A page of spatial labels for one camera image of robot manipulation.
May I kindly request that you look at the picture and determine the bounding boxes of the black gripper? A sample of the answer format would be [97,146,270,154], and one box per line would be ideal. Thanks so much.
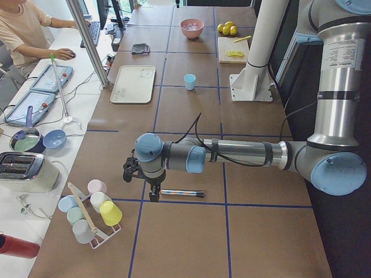
[146,173,166,202]

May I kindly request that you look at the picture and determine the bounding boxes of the light blue plastic cup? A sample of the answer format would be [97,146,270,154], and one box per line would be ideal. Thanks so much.
[184,74,197,90]

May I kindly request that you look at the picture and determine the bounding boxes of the clear ice cubes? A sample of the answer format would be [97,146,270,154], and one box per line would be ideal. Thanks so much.
[182,21,202,31]

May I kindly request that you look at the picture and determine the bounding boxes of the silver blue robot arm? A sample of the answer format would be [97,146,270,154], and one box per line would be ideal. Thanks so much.
[123,1,370,202]

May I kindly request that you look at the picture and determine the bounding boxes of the yellow plastic cup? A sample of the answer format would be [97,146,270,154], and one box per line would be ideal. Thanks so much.
[100,200,123,226]

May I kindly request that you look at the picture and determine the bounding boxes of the white plastic cup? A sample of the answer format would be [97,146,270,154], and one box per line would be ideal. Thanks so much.
[90,191,112,214]

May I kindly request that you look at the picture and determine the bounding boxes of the pink plastic cup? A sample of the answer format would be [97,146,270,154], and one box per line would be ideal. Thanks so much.
[88,179,107,195]

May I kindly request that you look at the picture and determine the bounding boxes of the grey plastic cup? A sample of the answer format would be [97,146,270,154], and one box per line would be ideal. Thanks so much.
[72,219,95,244]

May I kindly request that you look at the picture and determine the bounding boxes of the mint green plastic cup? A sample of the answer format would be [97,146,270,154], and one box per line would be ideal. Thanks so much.
[67,207,85,226]

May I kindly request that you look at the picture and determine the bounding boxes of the blue plastic cup on rack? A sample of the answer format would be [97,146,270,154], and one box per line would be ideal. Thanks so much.
[57,195,79,213]

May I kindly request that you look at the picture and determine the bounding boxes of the cream tray with bear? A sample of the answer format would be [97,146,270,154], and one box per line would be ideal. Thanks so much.
[110,65,156,104]

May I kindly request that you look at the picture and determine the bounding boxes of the metal reacher grabber stick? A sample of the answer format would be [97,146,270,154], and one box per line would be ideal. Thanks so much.
[50,53,82,130]

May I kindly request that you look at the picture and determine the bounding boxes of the blue bowl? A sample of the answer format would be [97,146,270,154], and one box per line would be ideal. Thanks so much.
[43,129,67,149]

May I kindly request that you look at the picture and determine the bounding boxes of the cream toaster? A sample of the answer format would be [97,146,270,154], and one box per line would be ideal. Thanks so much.
[1,152,59,193]

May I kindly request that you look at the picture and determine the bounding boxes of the blue saucepan with lid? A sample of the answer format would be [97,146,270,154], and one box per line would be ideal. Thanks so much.
[9,105,45,153]

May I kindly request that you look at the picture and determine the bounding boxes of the grey folded cloth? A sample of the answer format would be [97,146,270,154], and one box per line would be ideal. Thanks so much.
[131,43,150,55]

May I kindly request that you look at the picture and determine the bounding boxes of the blue teach pendant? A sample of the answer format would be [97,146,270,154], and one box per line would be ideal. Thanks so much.
[30,64,74,93]
[4,90,56,126]

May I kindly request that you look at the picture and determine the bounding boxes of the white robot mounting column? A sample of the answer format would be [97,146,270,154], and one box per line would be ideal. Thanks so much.
[230,0,289,102]

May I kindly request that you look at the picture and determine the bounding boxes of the red bottle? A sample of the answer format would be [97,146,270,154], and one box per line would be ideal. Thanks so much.
[1,234,40,259]

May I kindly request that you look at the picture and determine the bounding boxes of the wooden cutting board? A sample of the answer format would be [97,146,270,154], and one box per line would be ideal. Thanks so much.
[218,37,249,64]

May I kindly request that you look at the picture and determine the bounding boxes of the yellow lemon slices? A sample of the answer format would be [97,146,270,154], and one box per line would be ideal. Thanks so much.
[225,50,244,57]

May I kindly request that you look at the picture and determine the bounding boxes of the pink bowl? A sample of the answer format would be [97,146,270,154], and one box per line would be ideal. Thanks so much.
[180,19,204,39]

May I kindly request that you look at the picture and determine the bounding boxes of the black keyboard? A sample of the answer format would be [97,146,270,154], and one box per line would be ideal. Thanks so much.
[88,21,100,46]

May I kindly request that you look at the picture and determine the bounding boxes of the yellow green plastic knife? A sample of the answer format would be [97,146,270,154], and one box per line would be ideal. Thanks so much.
[234,35,252,43]

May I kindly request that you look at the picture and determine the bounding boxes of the black monitor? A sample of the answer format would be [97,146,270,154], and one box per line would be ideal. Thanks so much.
[96,0,124,30]

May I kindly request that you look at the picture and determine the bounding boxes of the seated person in beige shirt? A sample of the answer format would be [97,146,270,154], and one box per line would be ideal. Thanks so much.
[1,1,78,78]

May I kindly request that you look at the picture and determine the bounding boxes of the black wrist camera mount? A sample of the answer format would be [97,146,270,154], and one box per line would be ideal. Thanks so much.
[123,149,146,183]

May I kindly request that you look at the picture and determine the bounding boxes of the white wire cup rack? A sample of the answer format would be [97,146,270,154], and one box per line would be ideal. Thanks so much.
[67,182,122,250]

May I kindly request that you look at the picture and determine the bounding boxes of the aluminium frame post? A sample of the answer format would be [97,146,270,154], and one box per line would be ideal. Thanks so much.
[66,0,109,88]

